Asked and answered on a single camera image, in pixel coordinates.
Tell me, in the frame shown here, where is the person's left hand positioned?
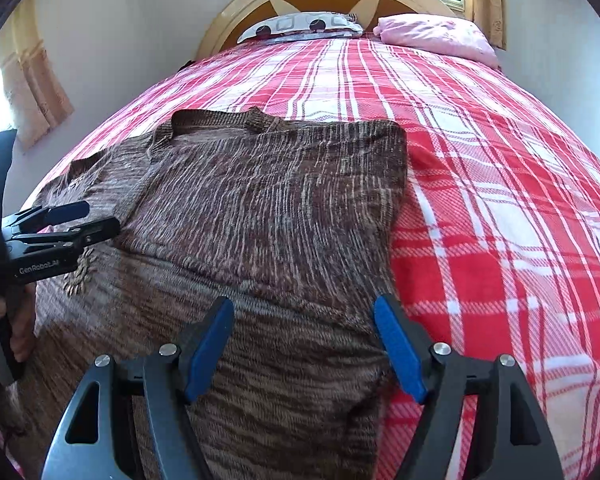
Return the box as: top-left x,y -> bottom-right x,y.
0,282 -> 37,376

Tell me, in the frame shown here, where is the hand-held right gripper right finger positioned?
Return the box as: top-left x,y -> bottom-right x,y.
373,293 -> 566,480

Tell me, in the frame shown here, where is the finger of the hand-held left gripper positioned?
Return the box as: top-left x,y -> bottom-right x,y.
2,201 -> 91,234
7,216 -> 122,253

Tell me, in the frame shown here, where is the grey patterned pillow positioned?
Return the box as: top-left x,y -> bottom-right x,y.
236,11 -> 365,45

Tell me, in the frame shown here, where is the red plaid blanket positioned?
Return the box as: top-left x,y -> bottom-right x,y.
0,37 -> 600,480

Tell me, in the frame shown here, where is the beige curtain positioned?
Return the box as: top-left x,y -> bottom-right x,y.
0,0 -> 76,153
465,0 -> 508,51

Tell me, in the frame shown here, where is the brown knit sweater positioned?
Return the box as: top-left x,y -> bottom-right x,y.
0,107 -> 408,480

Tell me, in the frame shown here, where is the pink pillow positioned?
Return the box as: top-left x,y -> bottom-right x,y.
372,14 -> 501,68

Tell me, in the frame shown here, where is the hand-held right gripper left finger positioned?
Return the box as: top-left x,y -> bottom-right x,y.
40,296 -> 236,480

